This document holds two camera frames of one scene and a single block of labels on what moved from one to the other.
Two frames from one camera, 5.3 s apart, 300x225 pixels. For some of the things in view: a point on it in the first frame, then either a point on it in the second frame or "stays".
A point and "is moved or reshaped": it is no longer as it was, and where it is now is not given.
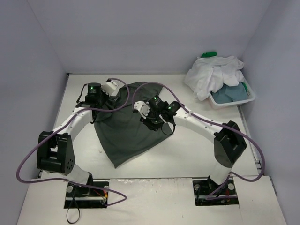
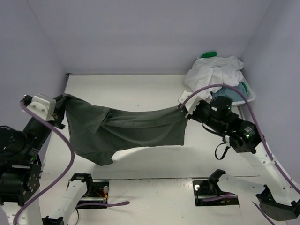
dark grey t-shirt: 120,131 is moved or reshaped
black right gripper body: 151,123 -> 188,115
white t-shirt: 208,74 stays
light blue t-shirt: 229,93 stays
